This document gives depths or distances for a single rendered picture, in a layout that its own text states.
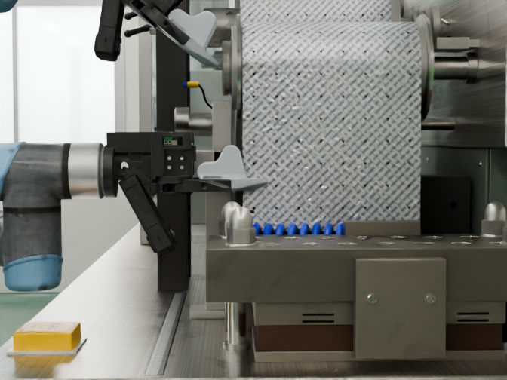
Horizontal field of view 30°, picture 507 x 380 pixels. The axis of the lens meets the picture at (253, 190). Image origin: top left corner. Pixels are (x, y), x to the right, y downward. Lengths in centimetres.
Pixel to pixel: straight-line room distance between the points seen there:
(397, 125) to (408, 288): 28
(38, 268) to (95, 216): 565
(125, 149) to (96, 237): 568
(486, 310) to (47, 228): 56
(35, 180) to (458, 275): 54
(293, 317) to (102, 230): 585
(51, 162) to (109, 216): 566
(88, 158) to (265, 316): 32
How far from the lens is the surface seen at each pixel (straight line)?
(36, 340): 116
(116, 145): 124
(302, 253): 106
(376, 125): 126
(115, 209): 688
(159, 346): 117
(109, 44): 128
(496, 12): 126
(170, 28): 125
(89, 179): 123
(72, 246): 694
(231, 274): 106
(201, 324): 131
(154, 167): 122
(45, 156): 124
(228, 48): 129
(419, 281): 106
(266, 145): 125
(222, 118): 132
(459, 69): 133
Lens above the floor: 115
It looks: 3 degrees down
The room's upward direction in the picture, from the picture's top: straight up
